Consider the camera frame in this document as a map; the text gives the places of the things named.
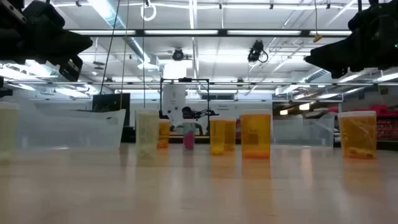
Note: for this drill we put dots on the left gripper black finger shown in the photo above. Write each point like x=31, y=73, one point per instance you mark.
x=73, y=46

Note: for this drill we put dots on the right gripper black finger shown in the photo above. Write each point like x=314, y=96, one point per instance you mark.
x=339, y=57

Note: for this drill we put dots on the large amber medicine bottle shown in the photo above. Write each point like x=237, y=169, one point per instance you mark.
x=165, y=133
x=357, y=133
x=255, y=133

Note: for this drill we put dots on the pale yellow medicine bottle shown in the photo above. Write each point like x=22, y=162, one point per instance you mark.
x=7, y=130
x=147, y=133

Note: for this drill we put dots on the slim amber medicine bottle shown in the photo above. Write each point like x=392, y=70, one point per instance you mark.
x=217, y=137
x=231, y=133

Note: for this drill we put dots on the teal pink medicine bottle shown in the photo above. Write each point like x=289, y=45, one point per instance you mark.
x=189, y=140

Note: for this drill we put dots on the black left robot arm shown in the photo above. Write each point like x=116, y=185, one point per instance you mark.
x=11, y=14

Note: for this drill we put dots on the black background robot arm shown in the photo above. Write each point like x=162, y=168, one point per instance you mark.
x=200, y=114

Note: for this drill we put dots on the clear plastic bin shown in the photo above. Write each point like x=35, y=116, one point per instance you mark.
x=298, y=133
x=62, y=130

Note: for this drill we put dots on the black overhead light beam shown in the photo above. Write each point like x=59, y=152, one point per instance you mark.
x=140, y=32

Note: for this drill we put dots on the red storage shelf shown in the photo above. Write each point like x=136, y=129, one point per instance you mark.
x=385, y=124

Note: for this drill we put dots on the round black ceiling fixture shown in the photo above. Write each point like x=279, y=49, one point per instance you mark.
x=178, y=54

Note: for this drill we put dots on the white panel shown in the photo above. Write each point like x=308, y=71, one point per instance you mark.
x=174, y=99

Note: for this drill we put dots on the person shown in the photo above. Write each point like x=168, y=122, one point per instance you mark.
x=187, y=111

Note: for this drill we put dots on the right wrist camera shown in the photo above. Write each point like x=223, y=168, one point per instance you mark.
x=373, y=18

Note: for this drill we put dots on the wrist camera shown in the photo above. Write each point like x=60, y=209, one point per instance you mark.
x=46, y=17
x=373, y=18

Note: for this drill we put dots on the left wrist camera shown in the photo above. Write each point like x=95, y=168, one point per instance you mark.
x=46, y=17

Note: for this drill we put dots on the silver ceiling air duct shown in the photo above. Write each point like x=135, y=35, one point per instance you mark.
x=133, y=46

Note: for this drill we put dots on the black overhead camera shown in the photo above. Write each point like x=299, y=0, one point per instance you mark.
x=256, y=49

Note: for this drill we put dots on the black metal frame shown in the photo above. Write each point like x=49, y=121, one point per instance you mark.
x=161, y=99

